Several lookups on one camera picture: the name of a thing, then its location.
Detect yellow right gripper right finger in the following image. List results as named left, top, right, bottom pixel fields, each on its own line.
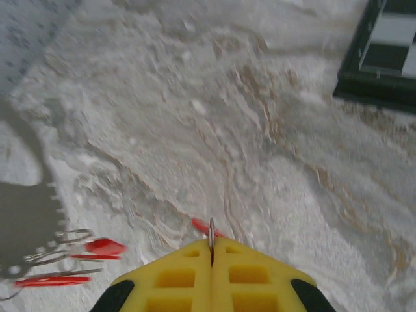
left=212, top=236, right=337, bottom=312

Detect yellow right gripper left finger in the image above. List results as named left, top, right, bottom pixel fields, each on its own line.
left=92, top=239, right=213, bottom=312

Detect metal key ring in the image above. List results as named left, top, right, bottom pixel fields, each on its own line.
left=207, top=216, right=217, bottom=264
left=0, top=285, right=21, bottom=302
left=23, top=249, right=72, bottom=267
left=54, top=228, right=96, bottom=245

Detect red plastic key tag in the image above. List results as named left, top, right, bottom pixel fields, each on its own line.
left=190, top=217, right=228, bottom=239
left=13, top=275, right=92, bottom=289
left=84, top=237, right=127, bottom=257

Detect black and silver chessboard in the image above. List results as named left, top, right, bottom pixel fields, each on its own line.
left=333, top=0, right=416, bottom=114

